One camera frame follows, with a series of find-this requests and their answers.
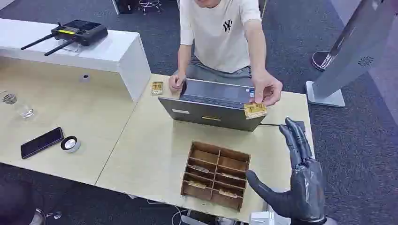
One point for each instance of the black box on floor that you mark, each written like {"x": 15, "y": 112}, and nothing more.
{"x": 126, "y": 5}

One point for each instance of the person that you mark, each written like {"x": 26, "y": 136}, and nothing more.
{"x": 217, "y": 34}

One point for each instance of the silver kiosk screen stand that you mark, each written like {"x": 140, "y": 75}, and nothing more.
{"x": 354, "y": 52}

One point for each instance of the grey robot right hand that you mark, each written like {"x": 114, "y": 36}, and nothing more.
{"x": 306, "y": 192}

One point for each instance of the black external drive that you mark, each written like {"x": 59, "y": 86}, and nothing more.
{"x": 302, "y": 125}

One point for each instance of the grey laptop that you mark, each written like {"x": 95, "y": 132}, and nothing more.
{"x": 214, "y": 115}

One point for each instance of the wooden compartment box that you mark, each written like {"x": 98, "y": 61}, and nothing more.
{"x": 200, "y": 192}

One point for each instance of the black smartphone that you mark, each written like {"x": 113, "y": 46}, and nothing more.
{"x": 42, "y": 143}

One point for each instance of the white desk riser shelf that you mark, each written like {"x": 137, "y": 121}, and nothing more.
{"x": 118, "y": 52}

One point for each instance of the person's left hand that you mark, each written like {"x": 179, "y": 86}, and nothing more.
{"x": 269, "y": 88}

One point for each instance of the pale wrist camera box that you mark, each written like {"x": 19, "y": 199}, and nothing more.
{"x": 260, "y": 218}

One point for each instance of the clear plastic bottle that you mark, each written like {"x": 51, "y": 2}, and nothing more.
{"x": 18, "y": 107}

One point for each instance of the chrome stool base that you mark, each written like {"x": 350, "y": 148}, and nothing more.
{"x": 150, "y": 4}

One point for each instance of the black remote controller with antennas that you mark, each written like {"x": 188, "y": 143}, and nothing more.
{"x": 81, "y": 32}

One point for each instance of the dark rounded object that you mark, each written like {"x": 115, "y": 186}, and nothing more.
{"x": 17, "y": 205}

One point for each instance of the black round stand base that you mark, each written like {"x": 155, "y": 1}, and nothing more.
{"x": 318, "y": 60}

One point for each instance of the person's right hand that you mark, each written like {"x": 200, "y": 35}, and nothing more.
{"x": 176, "y": 83}

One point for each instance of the stack of yellow cards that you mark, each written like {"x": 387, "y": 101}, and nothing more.
{"x": 157, "y": 88}

